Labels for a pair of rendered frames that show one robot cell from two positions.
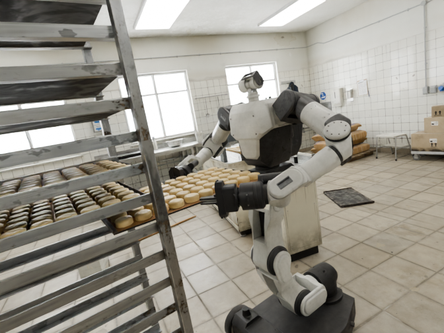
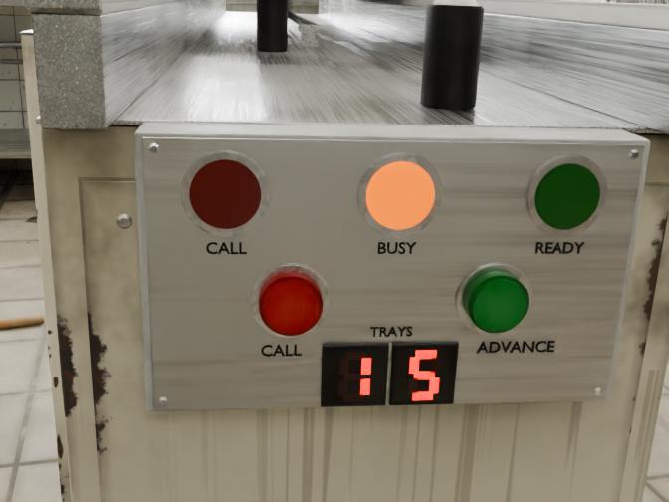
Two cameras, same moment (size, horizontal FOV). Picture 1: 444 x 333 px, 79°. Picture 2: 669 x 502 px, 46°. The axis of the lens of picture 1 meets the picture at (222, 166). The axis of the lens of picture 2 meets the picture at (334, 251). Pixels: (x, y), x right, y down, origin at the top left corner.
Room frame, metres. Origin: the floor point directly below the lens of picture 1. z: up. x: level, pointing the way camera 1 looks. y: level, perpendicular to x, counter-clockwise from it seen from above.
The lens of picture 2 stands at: (1.73, -0.63, 0.90)
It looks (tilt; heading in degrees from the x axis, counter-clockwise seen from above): 18 degrees down; 9
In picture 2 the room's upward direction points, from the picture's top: 2 degrees clockwise
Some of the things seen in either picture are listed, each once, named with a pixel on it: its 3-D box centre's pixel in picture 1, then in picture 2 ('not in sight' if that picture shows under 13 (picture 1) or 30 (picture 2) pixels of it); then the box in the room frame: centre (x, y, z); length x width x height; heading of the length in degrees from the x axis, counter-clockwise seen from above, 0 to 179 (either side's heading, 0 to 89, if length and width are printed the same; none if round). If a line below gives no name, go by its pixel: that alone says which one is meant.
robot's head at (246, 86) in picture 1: (250, 86); not in sight; (1.27, -0.19, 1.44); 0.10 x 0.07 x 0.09; 33
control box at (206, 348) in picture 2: not in sight; (388, 269); (2.10, -0.60, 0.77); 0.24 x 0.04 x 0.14; 106
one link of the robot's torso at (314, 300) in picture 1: (301, 293); not in sight; (1.34, -0.32, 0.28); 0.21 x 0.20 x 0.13; 123
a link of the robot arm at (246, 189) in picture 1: (236, 197); not in sight; (0.84, -0.03, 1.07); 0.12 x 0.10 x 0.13; 78
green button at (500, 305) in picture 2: not in sight; (495, 300); (2.10, -0.65, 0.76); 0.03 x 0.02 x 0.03; 106
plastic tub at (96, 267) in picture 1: (93, 261); not in sight; (2.59, 1.48, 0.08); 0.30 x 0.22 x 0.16; 11
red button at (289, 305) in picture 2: not in sight; (290, 301); (2.07, -0.56, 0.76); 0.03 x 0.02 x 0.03; 106
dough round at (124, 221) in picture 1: (123, 221); not in sight; (0.75, 0.31, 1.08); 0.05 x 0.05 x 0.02
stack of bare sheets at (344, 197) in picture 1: (346, 196); not in sight; (3.33, -1.55, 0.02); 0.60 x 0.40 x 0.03; 177
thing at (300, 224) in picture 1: (280, 199); (314, 440); (2.45, -0.50, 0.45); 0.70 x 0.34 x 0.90; 16
